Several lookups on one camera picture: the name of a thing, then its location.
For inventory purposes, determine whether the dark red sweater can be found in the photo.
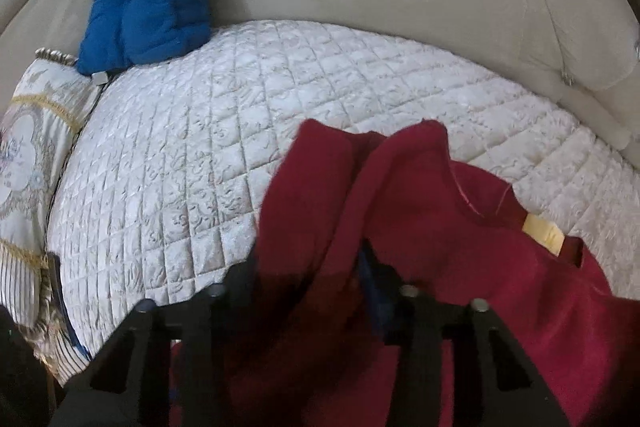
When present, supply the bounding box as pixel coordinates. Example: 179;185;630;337
231;120;639;426

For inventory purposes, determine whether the white quilted bedspread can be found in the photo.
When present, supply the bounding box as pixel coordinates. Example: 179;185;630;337
48;20;639;353

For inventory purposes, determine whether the cream embroidered pillow gold trim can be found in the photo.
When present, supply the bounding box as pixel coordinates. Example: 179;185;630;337
1;48;101;384

